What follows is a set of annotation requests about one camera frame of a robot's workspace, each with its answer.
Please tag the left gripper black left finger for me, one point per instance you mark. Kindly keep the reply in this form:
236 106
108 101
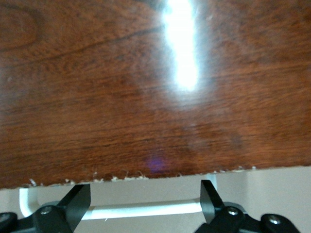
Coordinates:
73 208

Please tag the dark brown wooden cabinet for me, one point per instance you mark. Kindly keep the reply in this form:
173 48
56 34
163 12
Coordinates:
121 97

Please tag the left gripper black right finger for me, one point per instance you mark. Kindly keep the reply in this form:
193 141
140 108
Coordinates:
213 208

